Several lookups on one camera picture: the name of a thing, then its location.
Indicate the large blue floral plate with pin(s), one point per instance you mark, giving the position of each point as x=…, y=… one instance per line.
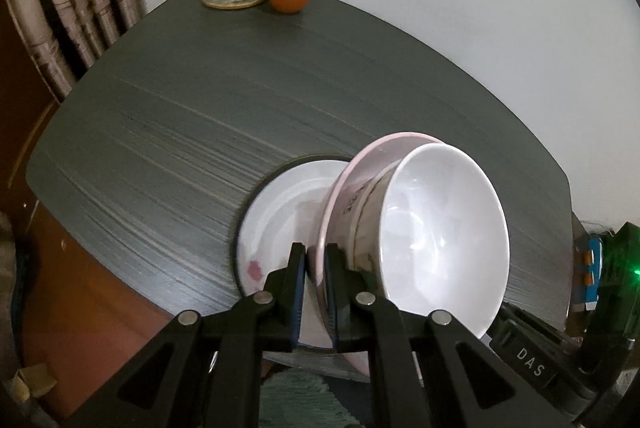
x=248, y=200

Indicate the blue box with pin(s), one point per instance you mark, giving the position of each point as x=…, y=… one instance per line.
x=592, y=268

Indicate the white bowl with blue print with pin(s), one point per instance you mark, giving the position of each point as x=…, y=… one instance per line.
x=440, y=233

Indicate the brown wooden cabinet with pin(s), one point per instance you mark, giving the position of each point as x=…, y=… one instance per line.
x=20, y=132

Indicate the white plate with pink flowers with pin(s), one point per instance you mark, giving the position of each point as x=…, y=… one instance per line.
x=280, y=218

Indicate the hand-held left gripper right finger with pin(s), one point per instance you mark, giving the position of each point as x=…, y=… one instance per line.
x=332, y=303

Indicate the patterned curtain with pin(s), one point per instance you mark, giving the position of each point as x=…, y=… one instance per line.
x=75, y=7

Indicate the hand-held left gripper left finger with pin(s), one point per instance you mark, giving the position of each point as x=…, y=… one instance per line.
x=298, y=298

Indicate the green fuzzy cloth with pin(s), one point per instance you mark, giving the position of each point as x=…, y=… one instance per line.
x=310, y=400

